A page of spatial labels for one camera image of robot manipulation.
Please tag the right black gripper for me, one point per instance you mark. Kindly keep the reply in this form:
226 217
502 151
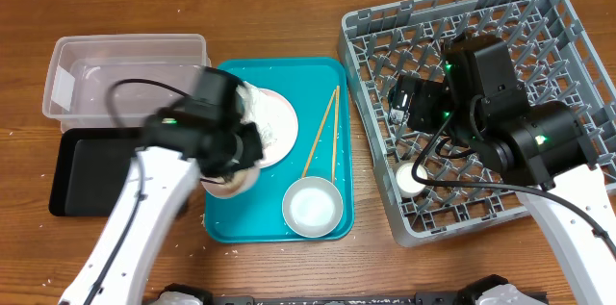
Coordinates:
410 101

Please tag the white paper cup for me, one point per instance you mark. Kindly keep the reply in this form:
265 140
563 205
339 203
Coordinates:
408 187

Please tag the small pink bowl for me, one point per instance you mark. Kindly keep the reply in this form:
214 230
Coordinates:
231 185

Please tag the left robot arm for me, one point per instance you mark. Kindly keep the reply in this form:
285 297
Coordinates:
200 135

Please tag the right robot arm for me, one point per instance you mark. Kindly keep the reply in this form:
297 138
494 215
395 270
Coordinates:
541 152

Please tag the grey dishwasher rack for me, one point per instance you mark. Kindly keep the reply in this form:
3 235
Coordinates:
551 53

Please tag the right wooden chopstick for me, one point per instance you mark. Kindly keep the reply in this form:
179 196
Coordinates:
335 135

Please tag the wooden chopstick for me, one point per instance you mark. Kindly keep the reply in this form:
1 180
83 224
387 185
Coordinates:
318 134
335 135

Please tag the left wooden chopstick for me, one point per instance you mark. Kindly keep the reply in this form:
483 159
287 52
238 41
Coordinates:
318 134

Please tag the teal serving tray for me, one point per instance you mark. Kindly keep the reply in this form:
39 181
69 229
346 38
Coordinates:
307 83

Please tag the large white plate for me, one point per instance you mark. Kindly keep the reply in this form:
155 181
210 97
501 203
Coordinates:
287 133

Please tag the grey metal bowl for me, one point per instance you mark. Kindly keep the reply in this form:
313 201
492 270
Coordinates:
312 207

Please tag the crumpled white napkin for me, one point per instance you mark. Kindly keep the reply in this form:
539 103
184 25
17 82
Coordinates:
262 109

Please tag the black plastic tray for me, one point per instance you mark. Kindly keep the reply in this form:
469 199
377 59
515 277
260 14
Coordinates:
92 165

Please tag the clear plastic bin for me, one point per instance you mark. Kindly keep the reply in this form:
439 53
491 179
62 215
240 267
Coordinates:
82 68

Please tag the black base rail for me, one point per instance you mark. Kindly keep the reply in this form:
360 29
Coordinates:
492 289

